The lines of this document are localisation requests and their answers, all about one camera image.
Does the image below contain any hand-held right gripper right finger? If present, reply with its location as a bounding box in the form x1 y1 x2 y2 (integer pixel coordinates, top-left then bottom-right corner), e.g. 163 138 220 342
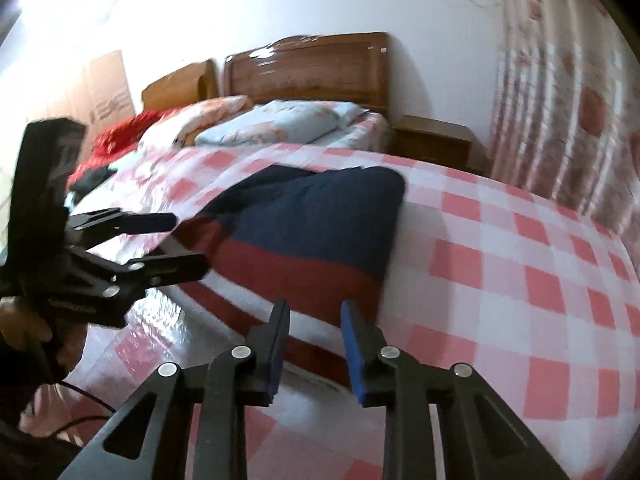
340 300 571 480

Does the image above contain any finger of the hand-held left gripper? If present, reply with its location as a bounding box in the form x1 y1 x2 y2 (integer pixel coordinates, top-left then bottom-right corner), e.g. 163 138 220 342
65 208 179 236
69 245 211 308

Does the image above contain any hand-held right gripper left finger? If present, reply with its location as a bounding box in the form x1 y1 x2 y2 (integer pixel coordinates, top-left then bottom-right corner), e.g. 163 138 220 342
60 299 292 480

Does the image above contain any navy and red striped garment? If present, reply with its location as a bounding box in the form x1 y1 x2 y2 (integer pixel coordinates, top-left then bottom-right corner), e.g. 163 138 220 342
170 164 407 391

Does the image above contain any person's left hand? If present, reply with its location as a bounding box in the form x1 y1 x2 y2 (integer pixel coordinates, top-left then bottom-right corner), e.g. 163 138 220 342
0 305 86 381

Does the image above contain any dark cloth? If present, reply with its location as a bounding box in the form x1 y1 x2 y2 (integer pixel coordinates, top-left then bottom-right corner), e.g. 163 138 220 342
70 166 118 193

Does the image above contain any red blanket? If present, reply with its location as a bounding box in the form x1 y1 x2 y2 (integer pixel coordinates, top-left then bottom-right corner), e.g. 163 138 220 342
67 110 171 186

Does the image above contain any light wooden wardrobe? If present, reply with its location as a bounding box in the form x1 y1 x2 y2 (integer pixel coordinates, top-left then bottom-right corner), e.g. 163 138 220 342
30 50 137 161

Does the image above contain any small wooden headboard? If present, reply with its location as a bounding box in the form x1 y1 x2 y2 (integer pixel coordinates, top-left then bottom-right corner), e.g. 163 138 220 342
141 58 221 113

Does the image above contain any pink checked sheet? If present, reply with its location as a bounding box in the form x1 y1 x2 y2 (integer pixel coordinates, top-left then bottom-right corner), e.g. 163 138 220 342
65 142 638 480

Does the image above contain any folded light blue floral quilt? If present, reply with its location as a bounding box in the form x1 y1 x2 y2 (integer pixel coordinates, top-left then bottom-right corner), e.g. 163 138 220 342
194 100 366 146

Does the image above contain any large wooden headboard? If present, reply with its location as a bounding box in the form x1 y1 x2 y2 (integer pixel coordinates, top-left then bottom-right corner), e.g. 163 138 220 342
222 31 391 113

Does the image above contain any floral bed sheet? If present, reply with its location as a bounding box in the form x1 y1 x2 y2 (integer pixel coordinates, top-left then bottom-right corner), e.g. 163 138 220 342
345 110 393 153

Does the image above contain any wooden nightstand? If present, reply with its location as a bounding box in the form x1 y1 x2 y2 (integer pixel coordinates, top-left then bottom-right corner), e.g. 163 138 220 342
392 114 488 176

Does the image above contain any floral curtain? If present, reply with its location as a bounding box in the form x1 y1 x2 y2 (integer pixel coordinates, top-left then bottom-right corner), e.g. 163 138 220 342
487 0 640 241

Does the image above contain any black cable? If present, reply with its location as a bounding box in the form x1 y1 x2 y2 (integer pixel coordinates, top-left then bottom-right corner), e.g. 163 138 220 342
20 335 118 441

